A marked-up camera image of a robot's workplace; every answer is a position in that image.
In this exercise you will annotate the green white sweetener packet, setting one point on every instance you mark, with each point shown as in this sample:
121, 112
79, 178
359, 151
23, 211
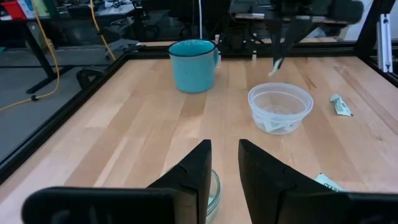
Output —
328, 182
273, 126
274, 71
341, 107

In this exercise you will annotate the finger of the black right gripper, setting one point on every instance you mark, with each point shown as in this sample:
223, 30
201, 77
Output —
293, 34
276, 37

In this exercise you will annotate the red box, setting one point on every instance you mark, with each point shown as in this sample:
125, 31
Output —
14, 9

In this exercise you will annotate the silver aluminium extrusion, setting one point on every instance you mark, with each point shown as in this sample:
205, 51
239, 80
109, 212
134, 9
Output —
385, 43

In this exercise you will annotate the small clear glass jar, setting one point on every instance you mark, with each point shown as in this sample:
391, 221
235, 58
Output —
216, 189

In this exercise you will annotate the black aluminium table frame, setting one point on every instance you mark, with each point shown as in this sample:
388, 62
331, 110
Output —
62, 115

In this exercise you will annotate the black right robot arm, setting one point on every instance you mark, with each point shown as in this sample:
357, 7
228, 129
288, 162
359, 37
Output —
236, 34

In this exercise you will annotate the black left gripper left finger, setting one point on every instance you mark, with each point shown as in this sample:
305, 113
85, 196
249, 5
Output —
192, 174

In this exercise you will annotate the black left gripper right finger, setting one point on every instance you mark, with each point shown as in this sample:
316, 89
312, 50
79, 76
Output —
264, 180

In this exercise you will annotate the black desk leg frame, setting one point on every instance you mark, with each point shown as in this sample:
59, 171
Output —
40, 59

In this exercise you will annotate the clear plastic deli container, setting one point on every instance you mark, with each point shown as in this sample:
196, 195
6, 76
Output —
304, 102

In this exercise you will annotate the teal enamel mug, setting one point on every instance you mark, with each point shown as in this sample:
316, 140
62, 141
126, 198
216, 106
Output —
194, 73

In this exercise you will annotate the black frame bracket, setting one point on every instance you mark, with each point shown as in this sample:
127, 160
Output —
84, 74

